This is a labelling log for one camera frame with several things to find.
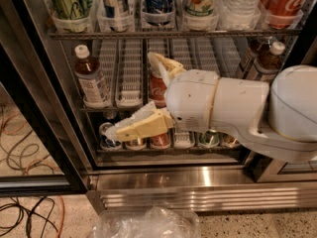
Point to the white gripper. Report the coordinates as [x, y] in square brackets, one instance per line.
[190, 99]

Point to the green can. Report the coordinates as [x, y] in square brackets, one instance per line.
[209, 139]
[67, 0]

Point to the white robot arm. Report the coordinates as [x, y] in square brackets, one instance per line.
[277, 120]

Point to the red coke can middle shelf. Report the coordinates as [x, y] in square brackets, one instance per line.
[157, 90]

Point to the red can bottom front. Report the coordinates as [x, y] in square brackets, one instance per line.
[161, 141]

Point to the green can bottom front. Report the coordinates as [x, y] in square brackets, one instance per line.
[209, 139]

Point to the blue can bottom front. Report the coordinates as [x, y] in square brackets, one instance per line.
[106, 143]

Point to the bronze can bottom front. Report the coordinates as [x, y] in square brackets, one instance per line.
[229, 141]

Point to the dark blue can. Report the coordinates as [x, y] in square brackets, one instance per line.
[158, 12]

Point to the silver blue slim can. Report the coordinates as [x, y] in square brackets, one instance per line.
[117, 12]

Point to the stainless fridge base grille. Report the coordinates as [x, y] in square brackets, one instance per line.
[201, 189]

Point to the fridge left glass door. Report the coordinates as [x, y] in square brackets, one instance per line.
[36, 74]

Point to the fridge glass door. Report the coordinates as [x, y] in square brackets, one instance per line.
[303, 52]
[36, 74]

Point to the fridge right glass door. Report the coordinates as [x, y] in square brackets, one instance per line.
[303, 52]

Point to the red coca-cola can top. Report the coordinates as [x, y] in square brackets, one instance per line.
[279, 14]

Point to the left brown tea bottle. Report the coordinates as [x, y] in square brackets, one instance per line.
[90, 75]

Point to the right front tea bottle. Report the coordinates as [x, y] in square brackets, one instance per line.
[267, 64]

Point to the right rear tea bottle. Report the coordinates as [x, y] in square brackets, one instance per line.
[255, 47]

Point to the clear plastic bin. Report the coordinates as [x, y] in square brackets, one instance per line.
[154, 222]

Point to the top wire shelf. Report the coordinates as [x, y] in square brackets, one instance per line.
[172, 35]

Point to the wire shelf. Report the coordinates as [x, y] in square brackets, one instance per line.
[172, 35]
[125, 108]

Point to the middle wire shelf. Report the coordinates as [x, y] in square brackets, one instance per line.
[125, 108]

